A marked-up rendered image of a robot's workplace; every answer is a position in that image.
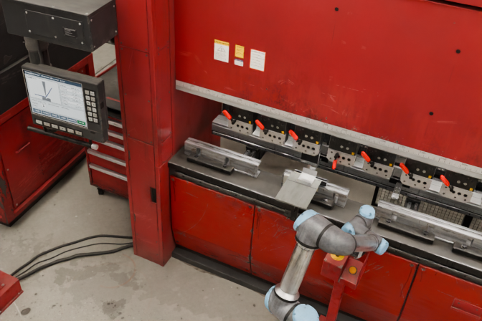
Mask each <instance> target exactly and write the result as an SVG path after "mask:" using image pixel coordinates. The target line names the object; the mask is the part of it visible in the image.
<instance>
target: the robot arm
mask: <svg viewBox="0 0 482 321"><path fill-rule="evenodd" d="M374 214H375V210H374V208H373V207H372V206H369V205H363V206H361V208H360V209H359V213H358V214H357V215H356V216H355V217H353V218H352V219H351V220H350V221H348V222H346V223H345V224H344V225H343V226H342V228H341V229H340V228H339V227H337V226H335V225H334V224H332V223H331V222H330V221H329V220H327V219H325V218H324V217H322V215H320V213H317V212H315V211H314V210H307V211H304V212H303V213H302V214H301V215H300V216H299V217H298V218H297V219H296V221H295V223H294V225H293V228H294V229H295V231H297V232H296V235H295V240H296V245H295V247H294V250H293V253H292V254H291V257H290V260H289V262H288V265H287V267H286V269H285V272H284V275H283V278H282V279H281V282H280V283H278V284H276V285H274V286H272V287H271V288H270V289H269V292H268V293H267V294H266V296H265V306H266V308H267V309H268V310H269V311H270V313H272V314H274V315H275V316H276V317H277V318H278V319H279V320H280V321H319V316H318V313H317V311H316V310H315V309H314V308H313V307H312V306H310V305H305V304H301V303H300V302H299V301H298V298H299V296H300V295H299V292H298V290H299V287H300V285H301V282H302V281H303V278H304V276H305V273H306V270H307V268H308V265H309V264H310V261H311V259H312V256H313V253H314V252H315V250H317V249H321V250H323V251H325V252H327V253H329V254H334V255H339V256H349V255H350V256H352V257H353V258H355V259H358V258H360V257H362V256H363V255H364V254H365V253H366V251H374V252H375V253H377V254H378V255H382V254H383V253H385V252H386V250H387V248H388V246H389V243H388V241H386V240H385V239H384V238H382V237H380V236H379V235H377V234H375V233H374V232H373V231H372V230H371V228H372V223H373V220H374Z"/></svg>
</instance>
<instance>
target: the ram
mask: <svg viewBox="0 0 482 321"><path fill-rule="evenodd" d="M174 34H175V70H176V80H178V81H181V82H185V83H188V84H190V85H195V86H198V87H203V88H205V89H208V90H213V91H215V92H220V93H222V94H226V95H230V96H233V97H237V98H240V99H243V100H247V101H250V102H254V103H257V104H260V105H264V106H267V107H271V108H275V109H277V110H282V111H285V112H289V113H292V114H294V115H299V116H302V117H305V118H309V119H312V120H317V121H319V122H322V123H326V124H329V125H334V126H336V127H340V128H344V129H347V130H351V131H354V132H357V133H361V134H364V135H368V136H372V137H374V138H379V139H381V140H385V141H389V142H391V143H396V144H399V145H403V146H406V147H408V148H413V149H416V150H421V151H423V152H426V153H430V154H433V155H438V156H440V157H444V158H448V159H451V160H454V161H458V162H461V163H465V164H468V165H471V166H475V167H478V168H482V8H481V7H477V6H471V5H467V4H460V3H456V2H452V1H446V0H174ZM215 39H216V40H220V41H223V42H228V43H229V57H228V62H223V61H221V60H218V59H215V58H214V40H215ZM235 45H240V46H243V47H244V57H243V58H240V57H235ZM251 49H256V50H259V51H262V52H266V53H265V69H264V72H262V71H260V70H254V69H251V68H250V50H251ZM235 59H240V60H242V61H243V66H239V65H236V64H235ZM176 89H177V90H181V91H184V92H188V93H191V94H194V95H198V96H201V97H205V98H208V99H210V100H215V101H217V102H222V103H225V104H228V105H232V106H235V107H239V108H242V109H245V110H249V111H252V112H256V113H259V114H261V115H266V116H268V117H272V118H276V119H279V120H283V121H286V122H289V123H293V124H296V125H299V126H303V127H305V128H310V129H312V130H317V131H319V132H322V133H327V134H329V135H334V136H336V137H340V138H343V139H347V140H350V141H354V142H356V143H361V144H363V145H368V146H371V147H373V148H378V149H380V150H385V151H387V152H390V153H394V154H397V155H401V156H404V157H407V158H411V159H414V160H417V161H422V162H424V163H429V164H431V165H434V166H438V167H441V168H445V169H448V170H451V171H455V172H458V173H462V174H465V175H468V176H473V177H475V178H479V179H482V174H480V173H475V172H473V171H468V170H466V169H462V168H458V167H455V166H451V165H448V164H445V163H441V162H438V161H436V160H431V159H428V158H424V157H421V156H418V155H414V154H411V153H407V152H404V151H401V150H397V149H394V148H390V147H387V146H384V145H380V144H377V143H373V142H370V141H367V140H362V139H360V138H355V137H353V136H350V135H345V134H343V133H338V132H336V131H332V130H328V129H325V128H321V127H319V126H315V125H312V124H308V123H304V122H301V121H299V120H294V119H291V118H287V117H284V116H282V115H277V114H274V113H271V112H267V111H264V110H260V109H257V108H254V107H250V106H247V105H243V104H240V103H237V102H233V101H230V100H226V99H223V98H220V97H215V96H213V95H208V94H206V93H203V92H198V91H196V90H191V89H189V88H185V87H182V86H178V85H176Z"/></svg>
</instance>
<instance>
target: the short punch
mask: <svg viewBox="0 0 482 321"><path fill-rule="evenodd" d="M319 157H320V152H319V154H318V155H316V156H312V155H309V154H305V153H301V161H302V162H304V163H308V164H311V165H314V166H318V162H319Z"/></svg>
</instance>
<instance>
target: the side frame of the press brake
mask: <svg viewBox="0 0 482 321"><path fill-rule="evenodd" d="M115 10H116V19H117V28H118V34H117V35H116V36H114V42H115V57H116V65H117V73H118V88H119V96H120V111H121V120H122V128H123V143H124V151H125V159H126V174H127V182H128V197H129V206H130V213H131V228H132V237H133V252H134V254H135V255H136V256H140V257H142V258H144V259H147V260H149V261H151V262H154V263H156V264H159V265H160V266H163V267H164V265H165V264H166V263H167V262H168V260H169V259H170V258H171V256H172V251H173V250H174V249H175V248H176V242H175V238H174V234H173V231H172V227H171V197H170V174H169V167H168V161H169V160H170V159H171V158H172V157H173V156H174V155H175V154H176V153H177V152H178V151H179V150H180V149H181V148H182V147H183V146H184V142H185V141H186V140H187V139H188V138H193V139H196V140H200V141H203V142H205V143H209V144H212V145H215V146H218V147H220V138H221V137H220V136H218V135H213V134H212V121H213V120H214V119H215V118H216V117H217V116H218V115H220V114H221V113H222V103H221V102H217V101H215V100H210V99H208V98H205V97H201V96H198V95H194V94H191V93H188V92H184V91H181V90H177V89H176V70H175V34H174V0H115Z"/></svg>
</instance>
